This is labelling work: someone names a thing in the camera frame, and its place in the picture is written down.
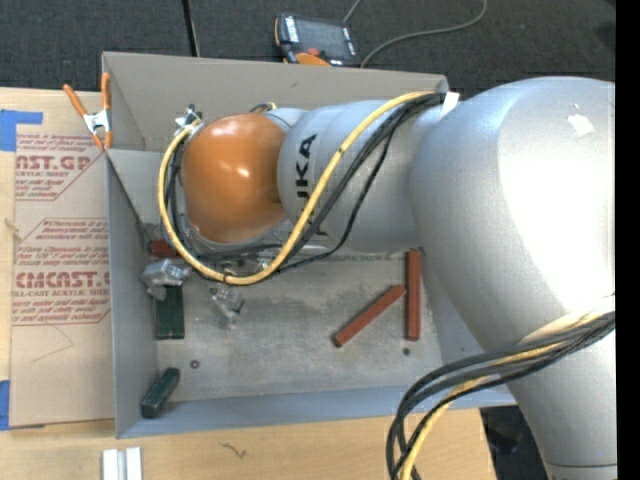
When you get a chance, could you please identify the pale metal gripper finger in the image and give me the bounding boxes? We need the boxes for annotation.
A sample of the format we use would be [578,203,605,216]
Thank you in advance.
[209,284,246,330]
[141,259,193,300]

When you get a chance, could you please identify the red-brown flat block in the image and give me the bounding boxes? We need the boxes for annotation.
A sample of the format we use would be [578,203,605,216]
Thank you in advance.
[403,249,423,342]
[149,239,179,260]
[333,283,407,349]

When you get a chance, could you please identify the dark green flat block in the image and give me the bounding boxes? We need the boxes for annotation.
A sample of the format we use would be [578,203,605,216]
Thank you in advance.
[155,284,186,341]
[140,366,182,420]

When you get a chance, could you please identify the grey metal bin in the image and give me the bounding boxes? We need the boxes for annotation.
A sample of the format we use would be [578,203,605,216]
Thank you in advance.
[101,51,517,440]

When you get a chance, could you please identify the brown cardboard board red print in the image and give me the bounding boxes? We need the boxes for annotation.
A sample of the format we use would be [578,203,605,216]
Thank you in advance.
[0,86,117,430]

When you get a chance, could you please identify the black cylinder on white bracket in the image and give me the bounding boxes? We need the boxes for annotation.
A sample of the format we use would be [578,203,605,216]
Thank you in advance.
[173,103,204,136]

